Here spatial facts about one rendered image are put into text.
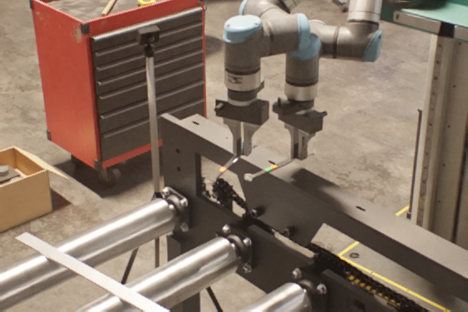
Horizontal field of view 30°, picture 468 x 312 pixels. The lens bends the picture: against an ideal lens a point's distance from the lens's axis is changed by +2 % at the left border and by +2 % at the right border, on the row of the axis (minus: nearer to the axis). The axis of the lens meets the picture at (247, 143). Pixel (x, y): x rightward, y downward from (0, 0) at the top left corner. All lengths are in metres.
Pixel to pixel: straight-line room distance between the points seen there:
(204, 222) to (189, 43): 1.95
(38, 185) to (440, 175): 1.96
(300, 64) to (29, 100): 3.57
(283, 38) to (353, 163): 2.78
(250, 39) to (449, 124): 1.45
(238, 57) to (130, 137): 2.47
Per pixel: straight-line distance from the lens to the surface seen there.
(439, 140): 3.38
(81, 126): 4.46
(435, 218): 3.58
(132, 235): 2.66
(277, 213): 2.44
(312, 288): 2.41
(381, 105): 5.54
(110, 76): 4.30
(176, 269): 2.45
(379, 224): 2.19
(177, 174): 2.76
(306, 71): 2.30
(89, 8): 4.45
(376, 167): 4.82
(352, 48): 2.38
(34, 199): 4.41
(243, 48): 2.07
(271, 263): 2.55
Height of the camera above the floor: 2.36
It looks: 28 degrees down
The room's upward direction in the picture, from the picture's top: straight up
